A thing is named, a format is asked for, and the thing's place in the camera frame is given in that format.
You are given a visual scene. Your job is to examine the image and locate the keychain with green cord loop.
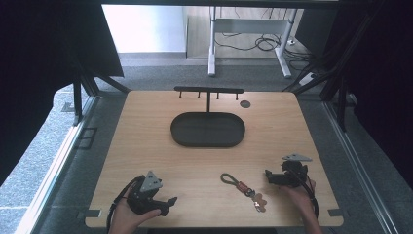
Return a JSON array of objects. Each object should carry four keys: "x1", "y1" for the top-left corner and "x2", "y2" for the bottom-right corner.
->
[{"x1": 220, "y1": 172, "x2": 268, "y2": 214}]

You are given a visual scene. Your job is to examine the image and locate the black curtain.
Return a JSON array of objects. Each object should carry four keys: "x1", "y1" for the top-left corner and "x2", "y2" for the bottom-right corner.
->
[
  {"x1": 0, "y1": 0, "x2": 125, "y2": 187},
  {"x1": 293, "y1": 0, "x2": 413, "y2": 189}
]

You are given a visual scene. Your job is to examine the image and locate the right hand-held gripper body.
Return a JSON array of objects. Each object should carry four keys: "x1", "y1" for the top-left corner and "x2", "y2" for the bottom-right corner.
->
[{"x1": 280, "y1": 153, "x2": 314, "y2": 189}]

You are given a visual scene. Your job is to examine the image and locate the aluminium floor rail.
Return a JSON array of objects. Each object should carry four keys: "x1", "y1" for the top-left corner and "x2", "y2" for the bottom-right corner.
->
[
  {"x1": 322, "y1": 94, "x2": 400, "y2": 234},
  {"x1": 14, "y1": 96, "x2": 100, "y2": 234}
]

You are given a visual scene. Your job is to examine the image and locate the white power strip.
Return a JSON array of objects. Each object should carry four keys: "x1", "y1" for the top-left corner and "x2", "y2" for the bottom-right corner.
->
[{"x1": 297, "y1": 72, "x2": 318, "y2": 87}]

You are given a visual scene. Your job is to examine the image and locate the black floor cables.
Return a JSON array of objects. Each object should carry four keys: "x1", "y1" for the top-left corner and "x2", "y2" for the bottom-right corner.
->
[{"x1": 214, "y1": 30, "x2": 318, "y2": 71}]

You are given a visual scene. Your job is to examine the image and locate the black metal stand legs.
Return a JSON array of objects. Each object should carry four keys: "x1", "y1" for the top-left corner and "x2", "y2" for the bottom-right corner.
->
[
  {"x1": 71, "y1": 61, "x2": 131, "y2": 127},
  {"x1": 282, "y1": 13, "x2": 374, "y2": 133}
]

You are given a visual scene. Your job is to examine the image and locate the white metal desk frame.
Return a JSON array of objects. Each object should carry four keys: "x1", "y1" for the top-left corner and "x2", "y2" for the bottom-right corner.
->
[{"x1": 207, "y1": 6, "x2": 299, "y2": 79}]

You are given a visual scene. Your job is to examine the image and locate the right hand-held gripper cable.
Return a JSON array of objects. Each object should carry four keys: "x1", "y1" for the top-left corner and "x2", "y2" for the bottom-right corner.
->
[{"x1": 289, "y1": 168, "x2": 320, "y2": 219}]

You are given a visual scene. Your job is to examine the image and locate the person's left hand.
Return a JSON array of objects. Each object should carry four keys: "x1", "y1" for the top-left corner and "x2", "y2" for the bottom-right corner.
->
[{"x1": 108, "y1": 194, "x2": 162, "y2": 234}]

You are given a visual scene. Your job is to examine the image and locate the left hand-held gripper cable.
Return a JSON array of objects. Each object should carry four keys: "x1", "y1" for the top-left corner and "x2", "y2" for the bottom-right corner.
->
[{"x1": 105, "y1": 175, "x2": 144, "y2": 233}]

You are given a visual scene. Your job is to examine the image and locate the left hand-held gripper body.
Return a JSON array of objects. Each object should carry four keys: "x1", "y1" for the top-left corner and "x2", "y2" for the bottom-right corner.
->
[{"x1": 126, "y1": 170, "x2": 170, "y2": 217}]

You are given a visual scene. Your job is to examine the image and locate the black key rack with tray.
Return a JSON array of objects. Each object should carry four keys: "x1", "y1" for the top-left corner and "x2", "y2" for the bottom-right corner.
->
[{"x1": 169, "y1": 85, "x2": 246, "y2": 148}]

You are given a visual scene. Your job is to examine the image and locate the person's right hand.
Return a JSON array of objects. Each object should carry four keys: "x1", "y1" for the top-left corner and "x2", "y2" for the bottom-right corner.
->
[{"x1": 281, "y1": 177, "x2": 318, "y2": 222}]

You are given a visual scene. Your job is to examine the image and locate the hand-held gripper cable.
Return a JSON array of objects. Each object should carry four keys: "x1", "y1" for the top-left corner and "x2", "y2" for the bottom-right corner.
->
[
  {"x1": 289, "y1": 168, "x2": 320, "y2": 219},
  {"x1": 105, "y1": 175, "x2": 144, "y2": 233}
]

